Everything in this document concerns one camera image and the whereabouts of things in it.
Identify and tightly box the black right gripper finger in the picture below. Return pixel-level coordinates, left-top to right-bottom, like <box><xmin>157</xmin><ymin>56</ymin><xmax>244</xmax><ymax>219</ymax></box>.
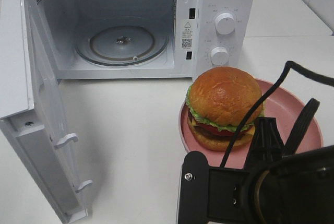
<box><xmin>252</xmin><ymin>117</ymin><xmax>284</xmax><ymax>156</ymax></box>

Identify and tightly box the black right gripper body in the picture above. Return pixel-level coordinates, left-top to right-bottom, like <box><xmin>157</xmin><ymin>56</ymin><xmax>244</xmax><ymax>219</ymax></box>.
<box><xmin>206</xmin><ymin>143</ymin><xmax>284</xmax><ymax>221</ymax></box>

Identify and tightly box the burger with sesame bun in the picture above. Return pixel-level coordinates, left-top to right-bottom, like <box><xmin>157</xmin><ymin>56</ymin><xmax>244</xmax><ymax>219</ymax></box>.
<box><xmin>185</xmin><ymin>66</ymin><xmax>262</xmax><ymax>151</ymax></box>

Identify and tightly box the white microwave door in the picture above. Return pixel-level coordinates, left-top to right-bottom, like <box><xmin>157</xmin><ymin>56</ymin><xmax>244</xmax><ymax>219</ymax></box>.
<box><xmin>1</xmin><ymin>0</ymin><xmax>92</xmax><ymax>223</ymax></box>

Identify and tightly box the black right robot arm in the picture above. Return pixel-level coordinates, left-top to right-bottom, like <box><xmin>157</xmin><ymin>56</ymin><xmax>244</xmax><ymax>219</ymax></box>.
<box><xmin>207</xmin><ymin>117</ymin><xmax>333</xmax><ymax>223</ymax></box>

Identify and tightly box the lower white timer knob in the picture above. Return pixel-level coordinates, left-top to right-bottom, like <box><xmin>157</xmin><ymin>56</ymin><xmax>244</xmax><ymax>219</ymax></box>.
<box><xmin>210</xmin><ymin>46</ymin><xmax>230</xmax><ymax>66</ymax></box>

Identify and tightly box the upper white power knob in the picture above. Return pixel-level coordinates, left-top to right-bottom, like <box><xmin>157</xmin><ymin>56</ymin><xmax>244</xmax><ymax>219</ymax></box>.
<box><xmin>214</xmin><ymin>12</ymin><xmax>236</xmax><ymax>35</ymax></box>

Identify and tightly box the white warning label sticker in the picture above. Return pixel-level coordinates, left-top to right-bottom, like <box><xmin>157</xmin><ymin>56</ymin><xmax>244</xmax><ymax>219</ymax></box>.
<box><xmin>181</xmin><ymin>19</ymin><xmax>193</xmax><ymax>50</ymax></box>

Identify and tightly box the glass microwave turntable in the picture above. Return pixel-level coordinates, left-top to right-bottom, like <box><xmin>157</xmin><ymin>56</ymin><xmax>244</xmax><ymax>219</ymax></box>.
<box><xmin>76</xmin><ymin>25</ymin><xmax>168</xmax><ymax>66</ymax></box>

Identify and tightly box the white microwave oven body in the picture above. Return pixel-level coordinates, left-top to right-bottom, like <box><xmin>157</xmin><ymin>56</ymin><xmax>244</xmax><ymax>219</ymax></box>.
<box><xmin>43</xmin><ymin>0</ymin><xmax>253</xmax><ymax>79</ymax></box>

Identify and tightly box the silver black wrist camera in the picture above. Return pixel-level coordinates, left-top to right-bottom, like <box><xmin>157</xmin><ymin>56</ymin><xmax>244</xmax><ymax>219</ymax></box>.
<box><xmin>177</xmin><ymin>151</ymin><xmax>209</xmax><ymax>223</ymax></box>

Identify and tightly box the black camera cable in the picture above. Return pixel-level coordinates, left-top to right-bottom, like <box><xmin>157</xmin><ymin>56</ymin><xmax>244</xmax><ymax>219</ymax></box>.
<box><xmin>219</xmin><ymin>61</ymin><xmax>334</xmax><ymax>169</ymax></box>

